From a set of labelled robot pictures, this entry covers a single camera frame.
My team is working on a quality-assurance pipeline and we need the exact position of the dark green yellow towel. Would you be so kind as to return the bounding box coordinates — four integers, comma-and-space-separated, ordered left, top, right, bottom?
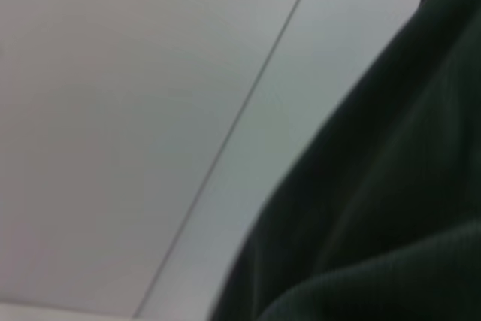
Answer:
208, 0, 481, 321

